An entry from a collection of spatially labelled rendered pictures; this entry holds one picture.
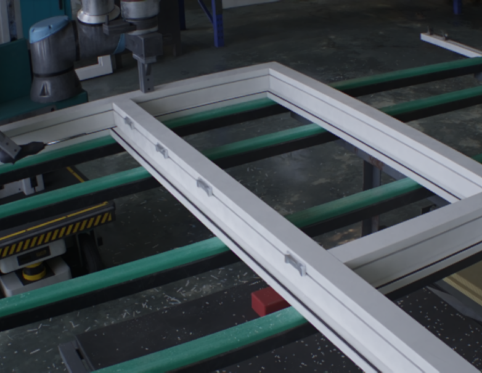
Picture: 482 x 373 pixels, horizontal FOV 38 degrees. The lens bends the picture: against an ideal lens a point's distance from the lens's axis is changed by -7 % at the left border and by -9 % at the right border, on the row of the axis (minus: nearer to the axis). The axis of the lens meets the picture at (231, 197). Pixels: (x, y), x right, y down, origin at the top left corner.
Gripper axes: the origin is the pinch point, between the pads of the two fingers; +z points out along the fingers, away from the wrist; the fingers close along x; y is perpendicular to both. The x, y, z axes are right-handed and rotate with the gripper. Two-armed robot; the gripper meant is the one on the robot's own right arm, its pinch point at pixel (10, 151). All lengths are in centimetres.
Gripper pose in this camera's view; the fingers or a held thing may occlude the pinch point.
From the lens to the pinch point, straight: 156.3
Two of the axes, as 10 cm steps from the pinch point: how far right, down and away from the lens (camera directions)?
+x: -3.4, 2.3, 9.1
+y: 5.1, -7.7, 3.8
